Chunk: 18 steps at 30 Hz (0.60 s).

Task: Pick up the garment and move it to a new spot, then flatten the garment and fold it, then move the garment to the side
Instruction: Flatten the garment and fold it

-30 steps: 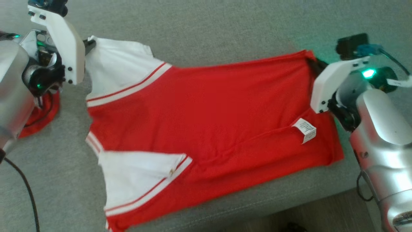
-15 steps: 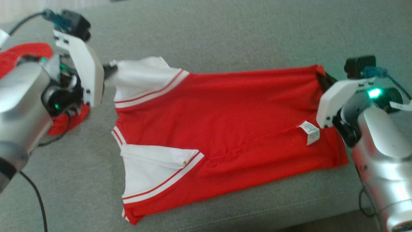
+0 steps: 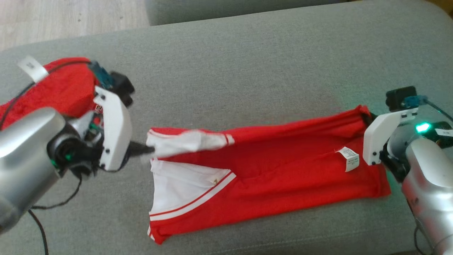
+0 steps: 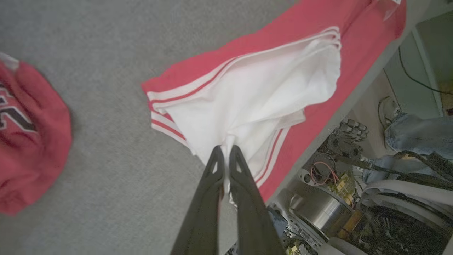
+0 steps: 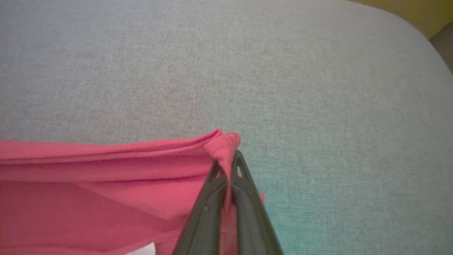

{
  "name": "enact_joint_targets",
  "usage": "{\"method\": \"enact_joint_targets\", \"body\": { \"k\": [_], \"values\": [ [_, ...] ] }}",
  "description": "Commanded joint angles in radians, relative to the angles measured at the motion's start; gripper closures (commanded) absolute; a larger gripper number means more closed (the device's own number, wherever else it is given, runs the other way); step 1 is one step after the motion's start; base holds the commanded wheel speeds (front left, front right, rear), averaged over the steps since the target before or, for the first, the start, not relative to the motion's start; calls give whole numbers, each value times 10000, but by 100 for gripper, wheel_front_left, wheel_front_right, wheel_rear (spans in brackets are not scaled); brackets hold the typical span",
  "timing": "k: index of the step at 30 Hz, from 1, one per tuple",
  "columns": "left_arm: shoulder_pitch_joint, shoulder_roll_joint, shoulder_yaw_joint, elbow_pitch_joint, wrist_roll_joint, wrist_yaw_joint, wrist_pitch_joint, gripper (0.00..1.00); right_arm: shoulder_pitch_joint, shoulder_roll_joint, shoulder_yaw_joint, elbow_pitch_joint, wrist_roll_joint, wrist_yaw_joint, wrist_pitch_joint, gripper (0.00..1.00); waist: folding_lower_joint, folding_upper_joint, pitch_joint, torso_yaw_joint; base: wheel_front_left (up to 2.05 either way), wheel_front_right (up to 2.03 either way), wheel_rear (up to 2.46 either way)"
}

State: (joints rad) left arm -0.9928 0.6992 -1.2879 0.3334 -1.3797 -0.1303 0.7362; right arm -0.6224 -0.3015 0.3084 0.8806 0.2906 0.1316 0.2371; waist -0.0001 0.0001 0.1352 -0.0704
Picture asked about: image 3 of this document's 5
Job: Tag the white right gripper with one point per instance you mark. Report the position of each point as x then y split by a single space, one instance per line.
384 136

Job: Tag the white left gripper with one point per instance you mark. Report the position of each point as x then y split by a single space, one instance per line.
115 131

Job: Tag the red basketball shorts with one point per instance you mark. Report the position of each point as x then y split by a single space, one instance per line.
63 88

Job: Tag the red basketball jersey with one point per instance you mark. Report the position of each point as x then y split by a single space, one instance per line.
283 163

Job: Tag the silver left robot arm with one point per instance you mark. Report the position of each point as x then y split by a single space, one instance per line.
24 156

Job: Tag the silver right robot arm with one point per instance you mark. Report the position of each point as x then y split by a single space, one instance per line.
424 184

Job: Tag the grey sofa seat cushion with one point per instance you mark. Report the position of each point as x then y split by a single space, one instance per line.
247 63

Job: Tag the grey sofa back cushion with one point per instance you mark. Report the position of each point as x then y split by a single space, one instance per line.
230 9

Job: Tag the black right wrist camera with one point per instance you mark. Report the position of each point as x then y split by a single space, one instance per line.
398 97

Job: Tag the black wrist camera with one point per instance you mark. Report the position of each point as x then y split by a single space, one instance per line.
122 86
398 97

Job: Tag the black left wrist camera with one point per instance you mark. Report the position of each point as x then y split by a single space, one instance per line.
122 86

